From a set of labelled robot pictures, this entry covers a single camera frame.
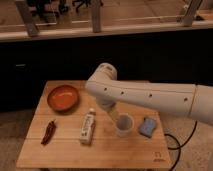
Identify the dried red chili pepper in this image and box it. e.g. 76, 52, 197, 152
41, 121, 56, 145

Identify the orange ceramic bowl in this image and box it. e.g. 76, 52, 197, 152
47, 85, 79, 112

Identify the right metal window post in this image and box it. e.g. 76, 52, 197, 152
181, 0, 202, 27

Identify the middle metal window post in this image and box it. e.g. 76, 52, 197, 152
91, 0, 101, 33

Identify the left metal window post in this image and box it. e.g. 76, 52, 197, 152
15, 0, 39, 37

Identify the black office chair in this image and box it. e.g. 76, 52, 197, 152
26, 0, 69, 18

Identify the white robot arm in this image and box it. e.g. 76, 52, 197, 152
85, 63, 213, 126

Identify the white labelled bottle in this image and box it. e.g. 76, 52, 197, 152
79, 108, 96, 145

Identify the black cable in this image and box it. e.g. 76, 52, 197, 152
163, 120, 199, 171

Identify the wooden table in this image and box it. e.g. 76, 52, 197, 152
16, 81, 171, 169

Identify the metal window post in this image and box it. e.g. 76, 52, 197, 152
15, 0, 39, 37
181, 0, 202, 27
91, 0, 101, 33

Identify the translucent plastic cup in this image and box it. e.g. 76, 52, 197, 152
115, 113, 134, 137

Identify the blue sponge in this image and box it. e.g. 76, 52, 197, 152
138, 117, 157, 138

